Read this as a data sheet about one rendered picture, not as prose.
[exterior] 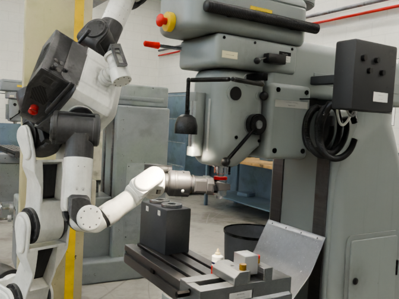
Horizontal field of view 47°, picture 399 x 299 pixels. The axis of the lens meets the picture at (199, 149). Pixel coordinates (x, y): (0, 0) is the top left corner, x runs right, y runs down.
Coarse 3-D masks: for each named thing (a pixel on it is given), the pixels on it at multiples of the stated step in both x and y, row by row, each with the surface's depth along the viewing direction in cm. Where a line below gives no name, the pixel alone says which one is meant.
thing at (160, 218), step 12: (144, 204) 200; (156, 204) 197; (168, 204) 191; (180, 204) 193; (144, 216) 200; (156, 216) 192; (168, 216) 186; (180, 216) 189; (144, 228) 200; (156, 228) 192; (168, 228) 186; (180, 228) 190; (144, 240) 200; (156, 240) 192; (168, 240) 187; (180, 240) 190; (168, 252) 187; (180, 252) 191
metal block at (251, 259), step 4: (236, 252) 146; (240, 252) 146; (244, 252) 146; (248, 252) 146; (236, 256) 145; (240, 256) 143; (244, 256) 142; (248, 256) 142; (252, 256) 143; (256, 256) 144; (236, 260) 145; (240, 260) 143; (244, 260) 142; (248, 260) 142; (252, 260) 143; (256, 260) 144; (248, 264) 142; (252, 264) 143; (256, 264) 144; (248, 268) 142; (252, 268) 143; (256, 268) 144; (252, 272) 143; (256, 272) 144
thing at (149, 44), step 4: (144, 44) 150; (148, 44) 150; (152, 44) 150; (156, 44) 151; (160, 44) 152; (164, 44) 153; (156, 48) 152; (168, 48) 154; (172, 48) 155; (176, 48) 156; (180, 48) 156
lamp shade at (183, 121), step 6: (186, 114) 140; (180, 120) 139; (186, 120) 139; (192, 120) 140; (180, 126) 139; (186, 126) 139; (192, 126) 139; (174, 132) 142; (180, 132) 139; (186, 132) 139; (192, 132) 139
